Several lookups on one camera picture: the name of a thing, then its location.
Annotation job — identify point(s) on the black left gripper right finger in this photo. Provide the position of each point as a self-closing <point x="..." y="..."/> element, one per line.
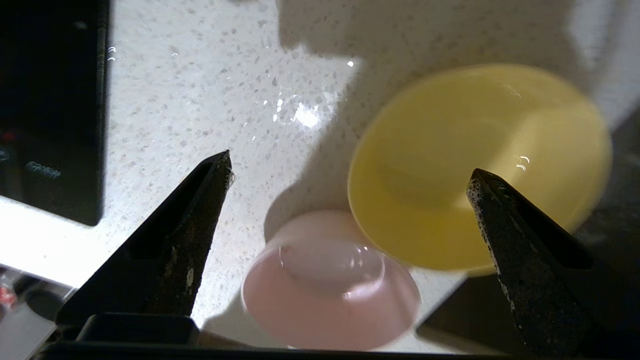
<point x="550" y="300"/>

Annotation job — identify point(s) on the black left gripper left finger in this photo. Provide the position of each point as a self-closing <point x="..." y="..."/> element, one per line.
<point x="165" y="270"/>

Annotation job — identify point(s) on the stainless steel sink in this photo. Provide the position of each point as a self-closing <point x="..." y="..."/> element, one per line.
<point x="620" y="200"/>

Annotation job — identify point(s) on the pink plastic bowl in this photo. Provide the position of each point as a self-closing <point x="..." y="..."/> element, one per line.
<point x="325" y="300"/>

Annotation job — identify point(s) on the yellow plastic bowl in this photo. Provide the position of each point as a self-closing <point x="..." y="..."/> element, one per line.
<point x="450" y="150"/>

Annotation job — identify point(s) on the black induction cooktop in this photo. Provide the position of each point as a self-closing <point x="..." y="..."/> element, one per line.
<point x="50" y="100"/>

